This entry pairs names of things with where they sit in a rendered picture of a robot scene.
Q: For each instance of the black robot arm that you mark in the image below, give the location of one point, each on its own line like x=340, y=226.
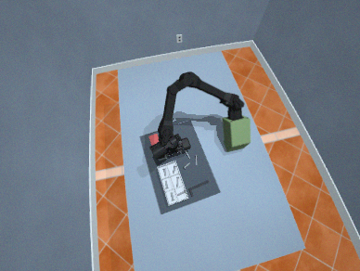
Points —
x=166, y=128

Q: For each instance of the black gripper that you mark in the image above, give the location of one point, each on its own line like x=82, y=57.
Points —
x=185, y=144

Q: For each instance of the red block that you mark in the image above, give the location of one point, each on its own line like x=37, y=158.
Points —
x=153, y=139

